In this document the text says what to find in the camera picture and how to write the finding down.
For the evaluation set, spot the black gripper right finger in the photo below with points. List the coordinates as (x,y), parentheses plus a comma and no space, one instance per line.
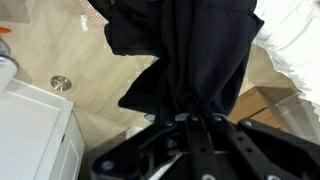
(246,150)

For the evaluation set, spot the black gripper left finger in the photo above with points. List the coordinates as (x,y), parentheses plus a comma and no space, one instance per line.
(198,156)

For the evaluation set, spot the dark navy garment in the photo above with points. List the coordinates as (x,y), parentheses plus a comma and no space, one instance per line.
(200,50)

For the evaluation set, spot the round metal floor drain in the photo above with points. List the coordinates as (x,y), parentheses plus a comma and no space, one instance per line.
(61,83)

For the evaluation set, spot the white appliance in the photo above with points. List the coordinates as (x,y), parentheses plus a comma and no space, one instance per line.
(30,133)

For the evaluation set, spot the pink striped fabric band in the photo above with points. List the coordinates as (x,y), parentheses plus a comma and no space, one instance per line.
(95,15)

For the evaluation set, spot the white paper scrap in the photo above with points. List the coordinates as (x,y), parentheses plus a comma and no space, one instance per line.
(84,22)

